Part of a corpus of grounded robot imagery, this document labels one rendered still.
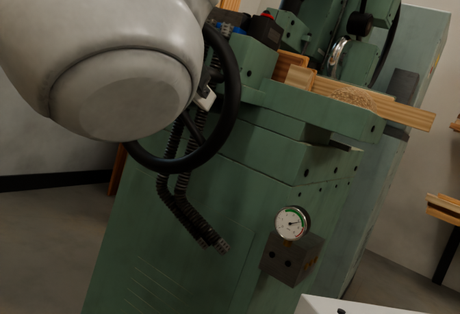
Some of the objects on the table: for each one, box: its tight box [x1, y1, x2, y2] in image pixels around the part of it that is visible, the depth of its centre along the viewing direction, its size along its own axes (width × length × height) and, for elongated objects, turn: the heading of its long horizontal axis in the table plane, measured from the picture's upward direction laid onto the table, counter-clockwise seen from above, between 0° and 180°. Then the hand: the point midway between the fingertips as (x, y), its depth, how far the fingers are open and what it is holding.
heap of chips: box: [323, 87, 378, 115], centre depth 79 cm, size 9×14×4 cm, turn 83°
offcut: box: [284, 64, 314, 90], centre depth 81 cm, size 4×4×4 cm
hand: (199, 92), depth 59 cm, fingers closed
